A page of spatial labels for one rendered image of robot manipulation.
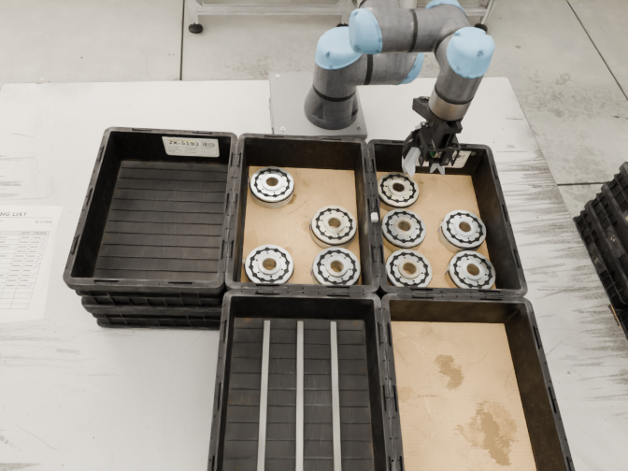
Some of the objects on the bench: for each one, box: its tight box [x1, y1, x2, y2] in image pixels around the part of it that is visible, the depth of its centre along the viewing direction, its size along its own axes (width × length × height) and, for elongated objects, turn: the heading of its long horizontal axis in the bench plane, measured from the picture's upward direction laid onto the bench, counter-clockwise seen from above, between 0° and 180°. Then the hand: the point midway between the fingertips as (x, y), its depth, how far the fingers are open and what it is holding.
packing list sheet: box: [0, 206, 64, 322], centre depth 119 cm, size 33×23×1 cm
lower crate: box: [81, 304, 221, 330], centre depth 119 cm, size 40×30×12 cm
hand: (418, 166), depth 114 cm, fingers open, 5 cm apart
